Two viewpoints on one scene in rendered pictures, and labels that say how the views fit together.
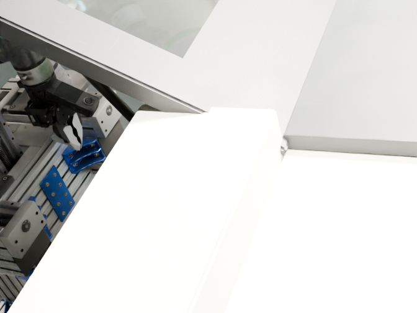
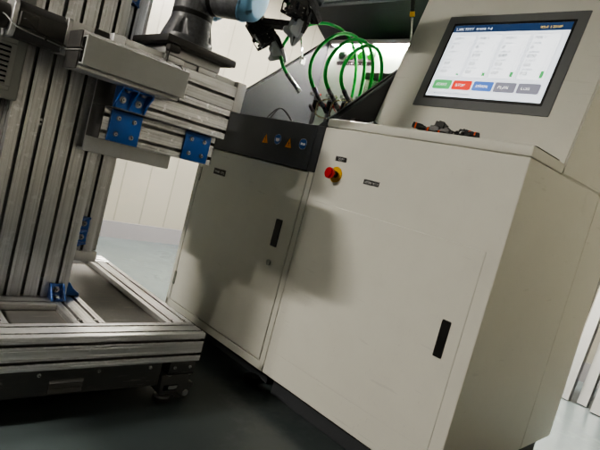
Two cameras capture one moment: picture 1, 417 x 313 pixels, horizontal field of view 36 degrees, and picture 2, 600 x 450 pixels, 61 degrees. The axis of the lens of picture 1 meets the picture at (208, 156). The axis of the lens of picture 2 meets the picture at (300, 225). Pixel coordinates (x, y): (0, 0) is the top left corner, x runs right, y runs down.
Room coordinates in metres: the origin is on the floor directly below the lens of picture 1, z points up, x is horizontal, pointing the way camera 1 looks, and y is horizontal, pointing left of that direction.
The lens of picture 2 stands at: (0.63, 2.09, 0.76)
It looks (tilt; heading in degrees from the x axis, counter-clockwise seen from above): 5 degrees down; 283
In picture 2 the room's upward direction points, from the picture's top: 15 degrees clockwise
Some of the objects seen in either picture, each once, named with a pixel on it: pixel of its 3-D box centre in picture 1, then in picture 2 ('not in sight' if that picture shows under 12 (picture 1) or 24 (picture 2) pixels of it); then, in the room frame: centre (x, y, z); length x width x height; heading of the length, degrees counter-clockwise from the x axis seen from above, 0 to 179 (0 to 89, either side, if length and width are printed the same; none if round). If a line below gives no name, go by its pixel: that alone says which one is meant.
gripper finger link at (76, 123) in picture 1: (69, 130); (289, 31); (1.25, 0.29, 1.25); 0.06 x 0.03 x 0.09; 58
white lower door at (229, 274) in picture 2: not in sight; (230, 243); (1.31, 0.19, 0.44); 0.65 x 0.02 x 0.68; 148
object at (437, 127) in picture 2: not in sight; (447, 130); (0.62, 0.49, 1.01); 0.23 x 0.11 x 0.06; 148
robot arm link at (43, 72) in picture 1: (34, 70); not in sight; (1.23, 0.30, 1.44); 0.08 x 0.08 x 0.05
